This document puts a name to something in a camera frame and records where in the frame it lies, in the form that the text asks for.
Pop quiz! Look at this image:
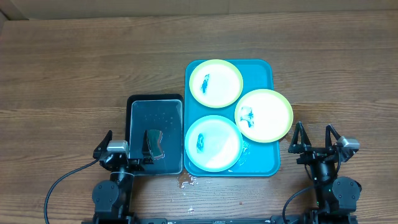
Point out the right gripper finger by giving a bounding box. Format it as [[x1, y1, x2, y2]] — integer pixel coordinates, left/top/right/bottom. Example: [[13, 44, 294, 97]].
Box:
[[288, 121, 312, 153], [325, 124, 341, 147]]

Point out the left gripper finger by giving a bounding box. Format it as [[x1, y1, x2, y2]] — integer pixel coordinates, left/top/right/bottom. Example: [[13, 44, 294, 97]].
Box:
[[93, 130, 113, 159], [142, 130, 152, 161]]

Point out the green and brown sponge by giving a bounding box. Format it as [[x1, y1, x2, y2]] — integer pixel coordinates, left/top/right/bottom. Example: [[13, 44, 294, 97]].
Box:
[[146, 129, 164, 160]]

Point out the yellow-green plate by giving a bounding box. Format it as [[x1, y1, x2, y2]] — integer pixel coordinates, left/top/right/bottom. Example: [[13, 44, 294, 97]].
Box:
[[234, 89, 294, 143], [188, 59, 243, 108]]

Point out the light blue plate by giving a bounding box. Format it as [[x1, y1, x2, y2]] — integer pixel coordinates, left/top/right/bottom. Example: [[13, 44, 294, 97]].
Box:
[[184, 115, 243, 172]]

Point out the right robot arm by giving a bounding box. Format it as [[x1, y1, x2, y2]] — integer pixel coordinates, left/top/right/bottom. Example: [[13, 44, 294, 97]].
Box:
[[282, 122, 362, 223]]

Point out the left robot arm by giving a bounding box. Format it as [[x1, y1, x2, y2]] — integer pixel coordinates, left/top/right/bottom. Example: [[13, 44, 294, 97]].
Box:
[[91, 131, 154, 224]]

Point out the black water tray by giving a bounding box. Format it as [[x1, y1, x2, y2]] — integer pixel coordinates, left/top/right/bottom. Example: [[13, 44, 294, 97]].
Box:
[[125, 94, 183, 176]]

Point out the yellow-green plate top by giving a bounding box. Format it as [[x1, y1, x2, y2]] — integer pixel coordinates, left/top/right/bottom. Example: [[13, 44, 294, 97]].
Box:
[[188, 59, 243, 108]]

